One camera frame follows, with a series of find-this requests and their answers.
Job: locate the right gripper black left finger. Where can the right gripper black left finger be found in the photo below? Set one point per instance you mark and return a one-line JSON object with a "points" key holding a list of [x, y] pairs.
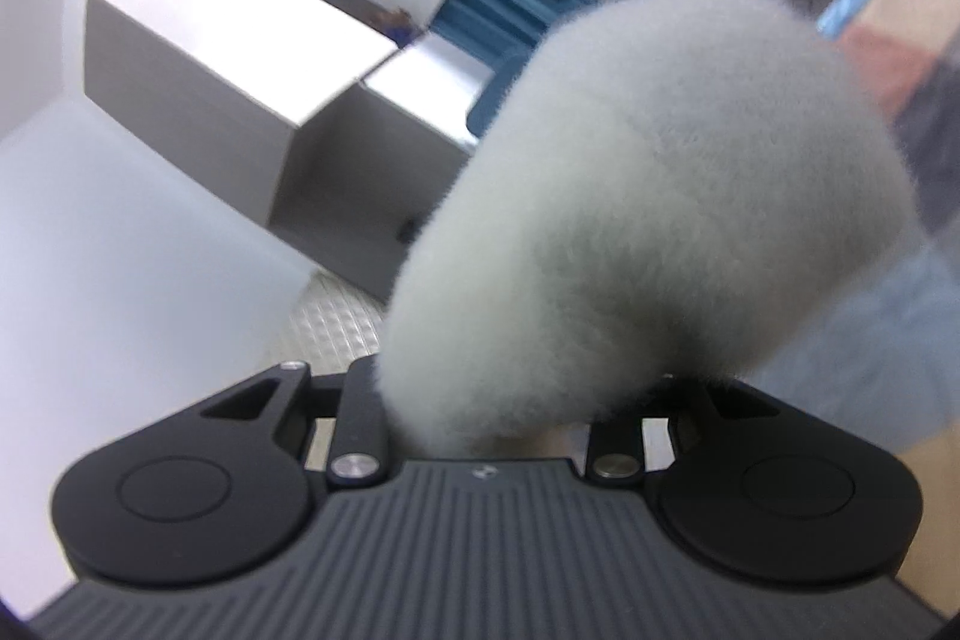
{"points": [[360, 449]]}

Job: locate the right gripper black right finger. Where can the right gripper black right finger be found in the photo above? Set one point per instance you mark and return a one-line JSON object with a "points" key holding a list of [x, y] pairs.
{"points": [[627, 445]]}

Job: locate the cream and blue fluffy sweater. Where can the cream and blue fluffy sweater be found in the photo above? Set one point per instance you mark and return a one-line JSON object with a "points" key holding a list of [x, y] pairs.
{"points": [[669, 187]]}

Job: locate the cream quilted headboard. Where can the cream quilted headboard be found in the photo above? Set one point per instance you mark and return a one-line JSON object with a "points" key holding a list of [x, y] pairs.
{"points": [[331, 324]]}

